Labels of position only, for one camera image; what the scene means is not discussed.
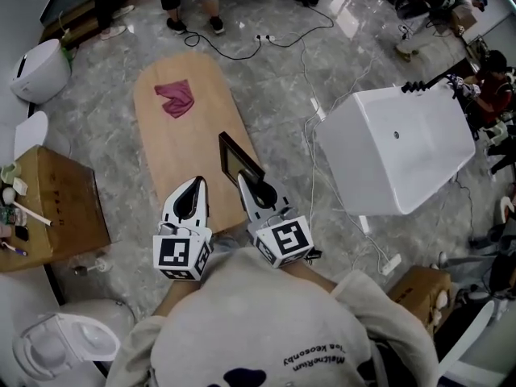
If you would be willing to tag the purple toothbrush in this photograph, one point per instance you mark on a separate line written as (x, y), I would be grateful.
(14, 249)

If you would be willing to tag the clear plastic bottle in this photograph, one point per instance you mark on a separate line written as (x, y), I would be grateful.
(12, 216)

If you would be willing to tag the person's grey speckled trousers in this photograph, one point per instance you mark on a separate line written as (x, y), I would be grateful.
(225, 242)

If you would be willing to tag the black bathtub faucet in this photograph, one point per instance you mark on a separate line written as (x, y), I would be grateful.
(419, 85)

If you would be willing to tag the white smart toilet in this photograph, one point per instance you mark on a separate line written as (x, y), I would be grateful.
(40, 71)

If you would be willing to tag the green cup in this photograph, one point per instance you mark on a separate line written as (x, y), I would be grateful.
(8, 173)

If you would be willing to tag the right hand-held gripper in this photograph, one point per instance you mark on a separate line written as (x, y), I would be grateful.
(288, 240)

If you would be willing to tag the black phone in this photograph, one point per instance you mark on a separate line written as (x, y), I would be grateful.
(22, 233)

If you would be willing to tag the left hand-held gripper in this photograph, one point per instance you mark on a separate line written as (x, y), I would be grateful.
(175, 252)

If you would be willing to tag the white power strip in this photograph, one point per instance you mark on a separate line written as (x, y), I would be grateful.
(267, 38)
(391, 264)

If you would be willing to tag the black picture frame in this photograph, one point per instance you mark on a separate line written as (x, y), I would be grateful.
(234, 161)

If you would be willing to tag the person's right forearm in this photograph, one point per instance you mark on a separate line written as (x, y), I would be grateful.
(306, 278)

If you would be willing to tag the white toilet brush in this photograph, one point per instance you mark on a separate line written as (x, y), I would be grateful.
(101, 265)

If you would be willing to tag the taped cardboard box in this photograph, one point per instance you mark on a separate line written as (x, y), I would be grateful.
(419, 296)

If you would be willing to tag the white bathtub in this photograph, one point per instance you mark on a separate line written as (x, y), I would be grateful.
(383, 155)

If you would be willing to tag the large cardboard box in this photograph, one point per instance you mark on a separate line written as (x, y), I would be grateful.
(60, 208)

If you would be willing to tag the white round device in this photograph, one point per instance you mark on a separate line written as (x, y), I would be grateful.
(442, 305)

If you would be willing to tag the pink cloth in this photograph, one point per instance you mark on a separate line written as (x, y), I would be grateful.
(175, 99)

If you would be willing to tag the pink bottle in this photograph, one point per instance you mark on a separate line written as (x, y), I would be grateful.
(5, 230)

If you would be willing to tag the wooden coffee table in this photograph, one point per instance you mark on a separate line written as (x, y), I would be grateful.
(181, 147)

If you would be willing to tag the person's left forearm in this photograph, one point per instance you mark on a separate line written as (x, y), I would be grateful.
(177, 300)

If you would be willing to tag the person's beige shirt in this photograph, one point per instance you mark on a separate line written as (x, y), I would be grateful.
(262, 317)

